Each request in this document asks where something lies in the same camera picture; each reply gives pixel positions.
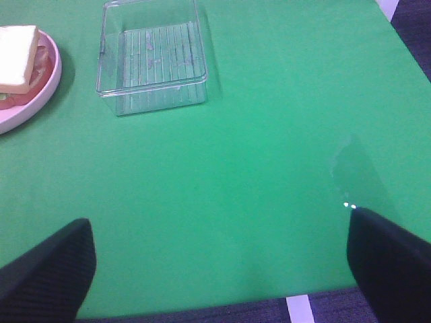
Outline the pink round plate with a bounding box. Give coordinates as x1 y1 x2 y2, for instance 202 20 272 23
1 30 62 134

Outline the clear plastic film sheet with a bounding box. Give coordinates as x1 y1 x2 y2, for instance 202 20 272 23
329 134 398 219

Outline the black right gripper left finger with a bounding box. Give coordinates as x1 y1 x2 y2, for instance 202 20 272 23
1 218 96 322

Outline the toy bread slice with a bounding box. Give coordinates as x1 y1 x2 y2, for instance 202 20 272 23
1 25 40 94
1 57 53 110

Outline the tray bacon strip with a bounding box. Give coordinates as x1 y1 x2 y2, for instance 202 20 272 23
30 46 53 90

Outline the clear right plastic tray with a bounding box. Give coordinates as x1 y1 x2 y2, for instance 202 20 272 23
96 1 208 116

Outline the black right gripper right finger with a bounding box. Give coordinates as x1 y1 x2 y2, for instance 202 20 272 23
347 207 430 322

